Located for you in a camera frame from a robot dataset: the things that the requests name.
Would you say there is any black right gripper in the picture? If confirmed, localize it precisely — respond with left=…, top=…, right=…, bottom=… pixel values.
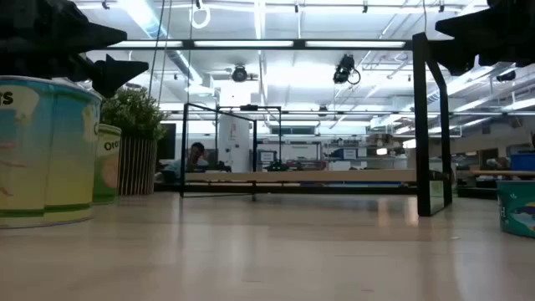
left=428, top=0, right=535, bottom=76

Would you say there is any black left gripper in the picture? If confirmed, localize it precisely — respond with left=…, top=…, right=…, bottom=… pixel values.
left=0, top=0, right=150, bottom=99

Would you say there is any carrots can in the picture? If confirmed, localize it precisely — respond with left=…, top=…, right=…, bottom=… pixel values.
left=0, top=74, right=104, bottom=229

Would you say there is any green oranges can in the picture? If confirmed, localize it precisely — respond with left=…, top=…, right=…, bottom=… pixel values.
left=92, top=123, right=123, bottom=206

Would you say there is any teal box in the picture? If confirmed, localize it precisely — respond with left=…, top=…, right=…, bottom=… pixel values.
left=496, top=179, right=535, bottom=239

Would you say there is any black framed wooden shelf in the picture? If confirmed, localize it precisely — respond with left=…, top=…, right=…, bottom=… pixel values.
left=180, top=32, right=453, bottom=217

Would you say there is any black display panel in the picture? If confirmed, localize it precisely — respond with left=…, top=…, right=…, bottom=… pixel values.
left=157, top=123, right=177, bottom=161

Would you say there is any blue plastic bin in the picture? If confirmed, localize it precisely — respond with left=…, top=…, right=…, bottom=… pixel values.
left=509, top=153, right=535, bottom=171

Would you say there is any artificial plant in slatted pot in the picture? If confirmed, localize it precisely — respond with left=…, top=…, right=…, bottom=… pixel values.
left=99, top=85, right=168, bottom=196

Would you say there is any wooden workbench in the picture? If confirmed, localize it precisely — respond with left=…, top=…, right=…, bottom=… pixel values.
left=471, top=169, right=535, bottom=176

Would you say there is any person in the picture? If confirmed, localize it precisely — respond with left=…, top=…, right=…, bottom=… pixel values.
left=165, top=141, right=210, bottom=173

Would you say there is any storage shelving with boxes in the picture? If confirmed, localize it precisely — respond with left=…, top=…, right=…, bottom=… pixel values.
left=321, top=133, right=415, bottom=171

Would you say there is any black hanging cable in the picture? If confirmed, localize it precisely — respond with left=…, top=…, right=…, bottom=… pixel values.
left=149, top=0, right=167, bottom=99

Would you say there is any white cable ring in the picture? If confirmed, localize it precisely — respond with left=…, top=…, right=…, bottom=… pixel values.
left=190, top=3, right=211, bottom=29

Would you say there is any black hanging camera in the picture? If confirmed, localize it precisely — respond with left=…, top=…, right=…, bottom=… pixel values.
left=333, top=54, right=361, bottom=85

